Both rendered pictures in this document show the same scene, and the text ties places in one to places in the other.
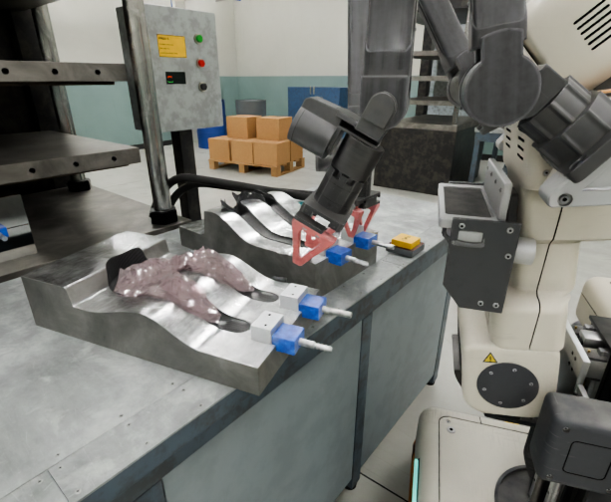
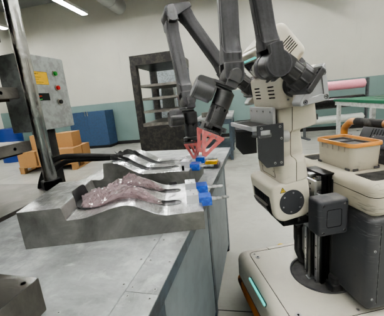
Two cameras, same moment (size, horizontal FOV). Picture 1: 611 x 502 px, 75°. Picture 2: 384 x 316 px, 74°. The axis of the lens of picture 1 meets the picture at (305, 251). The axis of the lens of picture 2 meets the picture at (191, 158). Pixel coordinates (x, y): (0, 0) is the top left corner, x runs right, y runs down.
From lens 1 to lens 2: 0.39 m
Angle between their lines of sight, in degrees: 26
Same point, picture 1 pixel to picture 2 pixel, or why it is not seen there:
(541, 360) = (302, 184)
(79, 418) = (116, 269)
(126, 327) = (111, 219)
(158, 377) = (143, 240)
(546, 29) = not seen: hidden behind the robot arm
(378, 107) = (235, 73)
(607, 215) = (307, 115)
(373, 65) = (228, 57)
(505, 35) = (277, 42)
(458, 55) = not seen: hidden behind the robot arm
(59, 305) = (52, 223)
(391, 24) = (233, 41)
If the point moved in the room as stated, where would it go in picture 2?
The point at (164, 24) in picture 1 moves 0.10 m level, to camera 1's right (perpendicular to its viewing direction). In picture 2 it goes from (34, 64) to (55, 64)
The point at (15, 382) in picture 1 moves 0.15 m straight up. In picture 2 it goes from (49, 273) to (34, 213)
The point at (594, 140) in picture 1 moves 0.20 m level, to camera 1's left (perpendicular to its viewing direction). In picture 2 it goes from (311, 78) to (258, 82)
